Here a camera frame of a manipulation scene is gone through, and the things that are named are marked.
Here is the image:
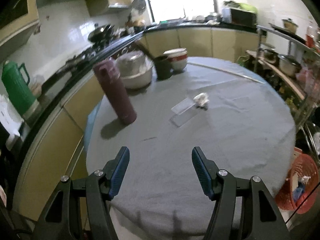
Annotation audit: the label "clear plastic sheet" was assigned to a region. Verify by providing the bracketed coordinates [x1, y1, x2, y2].
[170, 98, 199, 127]

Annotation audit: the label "red plastic trash basket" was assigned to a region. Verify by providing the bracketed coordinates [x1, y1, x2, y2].
[275, 154, 319, 214]

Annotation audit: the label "grey tablecloth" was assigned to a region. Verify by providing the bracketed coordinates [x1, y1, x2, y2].
[86, 57, 296, 239]

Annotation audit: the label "maroon thermos bottle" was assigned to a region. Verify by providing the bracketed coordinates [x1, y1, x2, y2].
[93, 58, 137, 125]

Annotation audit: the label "clay pot on rack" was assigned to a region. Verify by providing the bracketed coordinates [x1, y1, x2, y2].
[282, 18, 298, 34]

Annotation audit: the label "blue plastic bag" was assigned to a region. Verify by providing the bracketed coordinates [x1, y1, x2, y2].
[292, 182, 305, 203]

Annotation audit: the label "green thermos jug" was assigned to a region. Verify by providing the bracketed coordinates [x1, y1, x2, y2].
[1, 61, 39, 121]

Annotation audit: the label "black wok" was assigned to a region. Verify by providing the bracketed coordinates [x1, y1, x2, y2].
[88, 23, 114, 43]

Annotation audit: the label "metal storage rack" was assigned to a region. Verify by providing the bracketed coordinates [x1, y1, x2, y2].
[247, 25, 319, 162]

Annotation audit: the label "steel pot on rack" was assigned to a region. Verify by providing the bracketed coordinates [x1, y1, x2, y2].
[278, 54, 302, 77]

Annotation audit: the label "steel pot with lid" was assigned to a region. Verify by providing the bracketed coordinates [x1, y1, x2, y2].
[116, 50, 153, 90]

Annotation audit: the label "long white stick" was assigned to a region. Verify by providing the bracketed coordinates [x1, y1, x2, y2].
[188, 61, 265, 84]

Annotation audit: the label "crumpled white tissue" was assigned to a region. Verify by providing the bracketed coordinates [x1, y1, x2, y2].
[193, 93, 209, 108]

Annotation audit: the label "white electric kettle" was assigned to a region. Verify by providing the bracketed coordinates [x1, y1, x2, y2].
[1, 95, 24, 151]

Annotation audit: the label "black microwave oven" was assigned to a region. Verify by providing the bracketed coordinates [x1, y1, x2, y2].
[222, 8, 257, 28]

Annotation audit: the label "stacked red white bowls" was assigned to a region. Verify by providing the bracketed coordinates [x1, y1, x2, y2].
[163, 48, 188, 73]

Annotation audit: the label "dark chopstick holder cup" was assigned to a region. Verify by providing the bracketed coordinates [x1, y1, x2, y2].
[153, 55, 172, 80]

